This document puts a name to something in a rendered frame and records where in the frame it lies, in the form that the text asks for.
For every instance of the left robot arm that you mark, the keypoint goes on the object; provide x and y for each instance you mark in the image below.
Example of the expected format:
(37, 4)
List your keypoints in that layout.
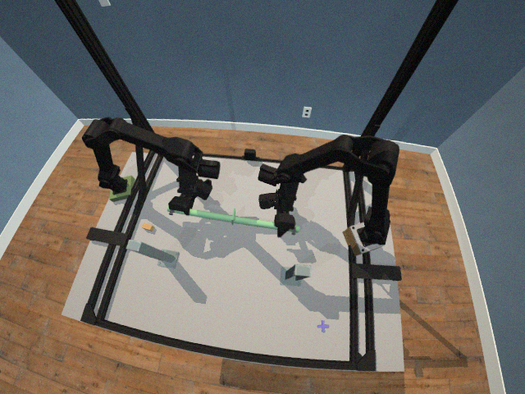
(379, 169)

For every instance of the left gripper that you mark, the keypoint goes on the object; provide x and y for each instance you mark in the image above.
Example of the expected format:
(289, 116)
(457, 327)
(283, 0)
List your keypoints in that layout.
(283, 219)

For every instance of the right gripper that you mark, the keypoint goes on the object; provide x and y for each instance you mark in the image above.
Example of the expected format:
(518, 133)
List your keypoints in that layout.
(183, 203)

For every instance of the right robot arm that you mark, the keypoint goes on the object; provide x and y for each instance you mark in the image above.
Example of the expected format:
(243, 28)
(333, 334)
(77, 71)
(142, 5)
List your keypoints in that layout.
(175, 150)

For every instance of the small purple plus-shaped piece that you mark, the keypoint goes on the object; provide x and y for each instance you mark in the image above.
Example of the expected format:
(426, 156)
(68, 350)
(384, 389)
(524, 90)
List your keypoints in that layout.
(322, 326)

